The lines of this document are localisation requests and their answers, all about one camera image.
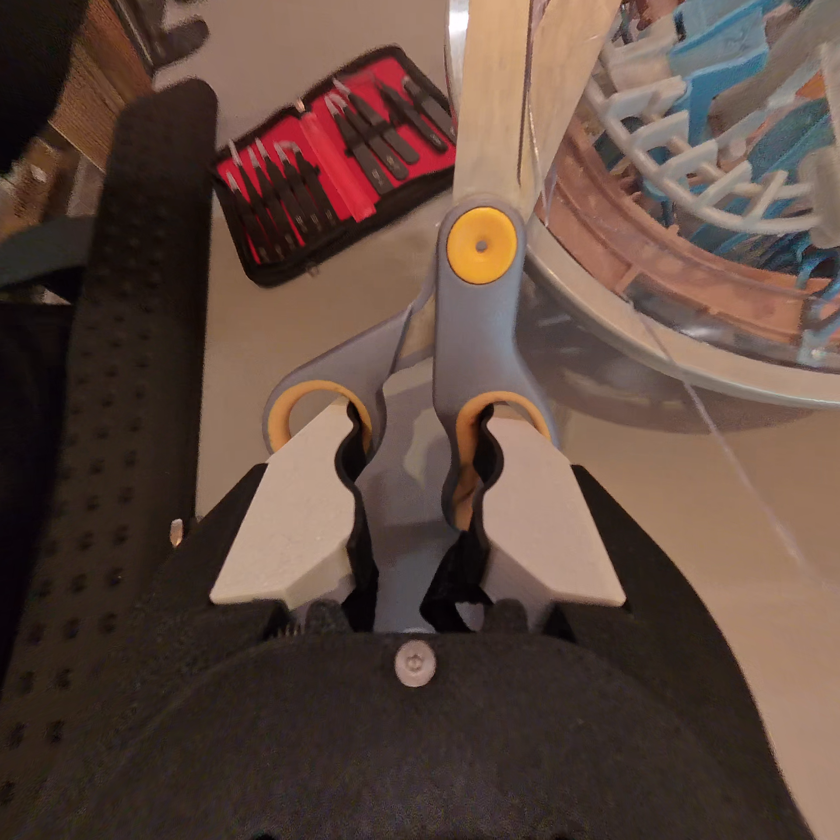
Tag grey and yellow scissors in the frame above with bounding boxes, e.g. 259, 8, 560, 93
262, 0, 622, 531

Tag person's left forearm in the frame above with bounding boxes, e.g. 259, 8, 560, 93
0, 0, 91, 173

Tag wooden beam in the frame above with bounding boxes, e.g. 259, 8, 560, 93
49, 0, 156, 173

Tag clear maze ball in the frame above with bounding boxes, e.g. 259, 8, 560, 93
446, 0, 840, 411

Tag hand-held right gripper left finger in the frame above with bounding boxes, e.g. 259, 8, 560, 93
210, 400, 379, 611

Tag black zip case red lining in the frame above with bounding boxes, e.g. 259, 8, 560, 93
210, 45, 460, 287

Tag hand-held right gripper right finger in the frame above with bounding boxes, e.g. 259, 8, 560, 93
423, 413, 626, 631

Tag black chair lever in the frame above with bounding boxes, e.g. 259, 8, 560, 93
147, 0, 211, 68

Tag black dimpled foam pad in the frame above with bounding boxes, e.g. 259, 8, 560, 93
0, 79, 219, 840

